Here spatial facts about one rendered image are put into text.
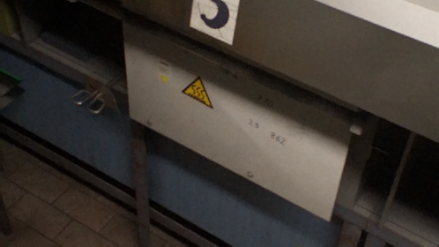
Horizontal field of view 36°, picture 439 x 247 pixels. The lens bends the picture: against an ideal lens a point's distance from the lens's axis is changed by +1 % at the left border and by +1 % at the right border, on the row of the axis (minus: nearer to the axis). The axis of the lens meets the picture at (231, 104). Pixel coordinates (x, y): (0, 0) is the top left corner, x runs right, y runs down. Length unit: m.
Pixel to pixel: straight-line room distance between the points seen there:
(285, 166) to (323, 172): 0.10
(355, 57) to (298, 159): 0.54
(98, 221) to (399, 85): 1.92
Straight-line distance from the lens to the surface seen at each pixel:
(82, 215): 2.81
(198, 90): 1.59
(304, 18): 1.07
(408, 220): 1.80
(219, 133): 1.64
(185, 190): 2.27
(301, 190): 1.61
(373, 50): 1.04
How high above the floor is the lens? 2.24
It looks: 44 degrees down
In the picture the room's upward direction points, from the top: 4 degrees clockwise
